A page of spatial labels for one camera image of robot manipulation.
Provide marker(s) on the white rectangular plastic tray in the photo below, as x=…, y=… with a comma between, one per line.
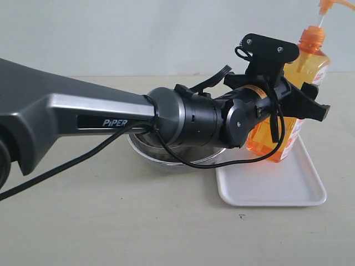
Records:
x=293, y=182

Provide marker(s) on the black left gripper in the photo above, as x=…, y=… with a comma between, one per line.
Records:
x=253, y=100

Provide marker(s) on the steel mesh strainer bowl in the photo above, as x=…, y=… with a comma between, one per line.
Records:
x=159, y=158

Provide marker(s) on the orange pump soap bottle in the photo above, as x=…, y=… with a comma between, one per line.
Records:
x=310, y=67

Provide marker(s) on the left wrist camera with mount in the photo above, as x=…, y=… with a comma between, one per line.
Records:
x=266, y=56

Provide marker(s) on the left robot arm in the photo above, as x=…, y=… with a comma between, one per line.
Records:
x=37, y=108

